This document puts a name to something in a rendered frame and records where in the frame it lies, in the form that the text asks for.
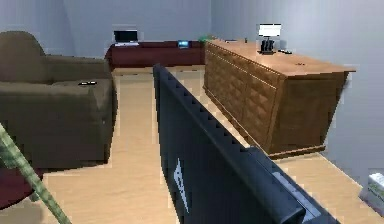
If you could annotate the small black flat object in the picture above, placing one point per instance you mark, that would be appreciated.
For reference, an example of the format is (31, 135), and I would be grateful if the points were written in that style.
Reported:
(285, 51)

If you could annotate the black television set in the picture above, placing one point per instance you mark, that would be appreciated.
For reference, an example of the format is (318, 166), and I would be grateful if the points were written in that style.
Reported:
(213, 160)

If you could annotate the green house plant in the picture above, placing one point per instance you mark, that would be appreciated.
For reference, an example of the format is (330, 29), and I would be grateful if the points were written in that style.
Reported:
(30, 173)

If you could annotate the brown sofa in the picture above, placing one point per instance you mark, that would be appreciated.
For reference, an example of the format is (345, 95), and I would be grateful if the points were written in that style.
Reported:
(56, 110)

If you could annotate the black remote control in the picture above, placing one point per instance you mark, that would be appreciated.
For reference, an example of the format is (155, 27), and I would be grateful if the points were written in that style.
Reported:
(87, 83)

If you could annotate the white shade table lamp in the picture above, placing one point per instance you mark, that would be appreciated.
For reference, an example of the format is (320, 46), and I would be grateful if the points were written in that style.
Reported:
(268, 36)

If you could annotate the small green plant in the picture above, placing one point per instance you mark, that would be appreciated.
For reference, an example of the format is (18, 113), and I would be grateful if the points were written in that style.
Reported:
(205, 38)

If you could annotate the white green box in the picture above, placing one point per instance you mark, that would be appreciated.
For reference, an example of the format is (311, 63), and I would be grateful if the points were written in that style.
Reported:
(376, 191)

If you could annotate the dark red low table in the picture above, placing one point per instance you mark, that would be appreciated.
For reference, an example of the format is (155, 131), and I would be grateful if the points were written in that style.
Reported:
(156, 55)

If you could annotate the brown wooden chest of drawers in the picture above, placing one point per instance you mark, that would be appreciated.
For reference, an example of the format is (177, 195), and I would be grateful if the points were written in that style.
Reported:
(260, 93)

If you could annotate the blue tablet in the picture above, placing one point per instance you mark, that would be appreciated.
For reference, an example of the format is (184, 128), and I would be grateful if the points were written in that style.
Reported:
(183, 43)

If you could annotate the dark red round table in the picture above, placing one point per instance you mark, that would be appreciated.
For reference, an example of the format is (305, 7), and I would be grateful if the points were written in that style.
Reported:
(13, 186)

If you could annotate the white laptop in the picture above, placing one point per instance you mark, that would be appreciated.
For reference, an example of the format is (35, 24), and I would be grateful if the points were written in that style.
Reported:
(126, 37)

